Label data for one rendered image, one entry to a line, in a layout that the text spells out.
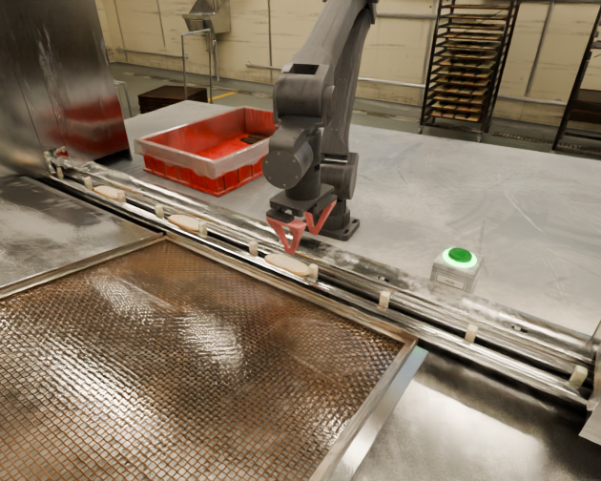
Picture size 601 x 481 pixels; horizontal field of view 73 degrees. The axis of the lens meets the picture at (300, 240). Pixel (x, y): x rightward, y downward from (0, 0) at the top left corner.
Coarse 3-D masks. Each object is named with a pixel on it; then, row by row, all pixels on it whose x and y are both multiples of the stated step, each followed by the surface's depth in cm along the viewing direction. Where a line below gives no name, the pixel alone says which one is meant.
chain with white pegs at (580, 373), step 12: (60, 168) 113; (72, 180) 113; (84, 180) 106; (120, 192) 99; (132, 204) 100; (204, 228) 87; (252, 240) 81; (252, 252) 81; (312, 264) 74; (312, 276) 74; (372, 300) 70; (384, 300) 67; (432, 324) 65; (468, 336) 61; (492, 348) 61; (552, 372) 57; (576, 372) 54; (576, 384) 55
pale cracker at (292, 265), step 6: (264, 258) 79; (270, 258) 78; (276, 258) 77; (282, 258) 77; (288, 258) 78; (276, 264) 76; (282, 264) 76; (288, 264) 76; (294, 264) 76; (300, 264) 76; (288, 270) 75; (294, 270) 74; (300, 270) 74; (306, 270) 75
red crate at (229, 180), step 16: (224, 144) 142; (240, 144) 142; (144, 160) 120; (160, 160) 115; (160, 176) 118; (176, 176) 113; (192, 176) 110; (224, 176) 106; (240, 176) 113; (256, 176) 117; (208, 192) 108; (224, 192) 108
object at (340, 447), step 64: (0, 320) 51; (64, 320) 53; (128, 320) 54; (192, 320) 55; (256, 320) 57; (0, 384) 42; (192, 384) 45; (256, 384) 46; (384, 384) 46; (0, 448) 36; (192, 448) 38
